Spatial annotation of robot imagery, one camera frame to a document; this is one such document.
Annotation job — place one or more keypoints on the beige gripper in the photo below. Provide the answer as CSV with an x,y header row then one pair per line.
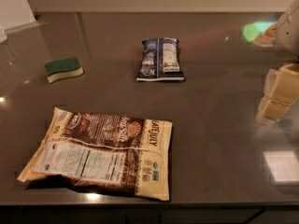
x,y
288,36

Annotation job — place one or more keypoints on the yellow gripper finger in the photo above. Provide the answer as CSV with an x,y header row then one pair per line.
x,y
270,111

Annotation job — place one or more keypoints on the blue chip bag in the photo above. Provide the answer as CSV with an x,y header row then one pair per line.
x,y
160,61

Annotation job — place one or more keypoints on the brown chip bag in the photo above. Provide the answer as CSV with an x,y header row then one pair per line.
x,y
116,154

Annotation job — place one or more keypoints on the green yellow sponge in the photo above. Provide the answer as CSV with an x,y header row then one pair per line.
x,y
62,69

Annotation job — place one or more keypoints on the white panel at left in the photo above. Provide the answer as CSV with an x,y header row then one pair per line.
x,y
16,16

